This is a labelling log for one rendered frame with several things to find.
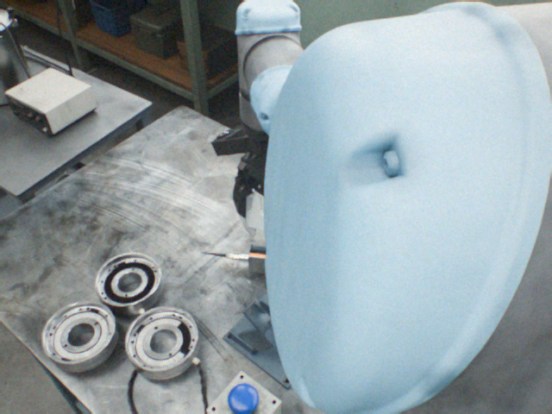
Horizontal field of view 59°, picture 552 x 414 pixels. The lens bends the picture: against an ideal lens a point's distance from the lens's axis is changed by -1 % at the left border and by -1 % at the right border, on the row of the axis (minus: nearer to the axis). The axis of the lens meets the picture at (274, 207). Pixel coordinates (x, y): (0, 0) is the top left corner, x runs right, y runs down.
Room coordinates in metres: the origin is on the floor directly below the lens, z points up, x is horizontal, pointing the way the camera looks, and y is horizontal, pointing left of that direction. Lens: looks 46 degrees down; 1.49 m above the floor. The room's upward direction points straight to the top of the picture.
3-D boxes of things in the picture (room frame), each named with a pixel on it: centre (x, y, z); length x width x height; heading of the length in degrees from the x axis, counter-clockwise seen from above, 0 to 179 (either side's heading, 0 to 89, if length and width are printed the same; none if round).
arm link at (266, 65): (0.46, -0.03, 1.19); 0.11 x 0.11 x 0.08; 10
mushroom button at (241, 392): (0.26, 0.04, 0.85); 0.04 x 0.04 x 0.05
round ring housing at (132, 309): (0.47, 0.23, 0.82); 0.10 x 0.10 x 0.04
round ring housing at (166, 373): (0.36, 0.16, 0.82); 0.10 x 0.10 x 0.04
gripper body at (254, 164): (0.54, 0.00, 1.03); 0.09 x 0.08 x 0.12; 47
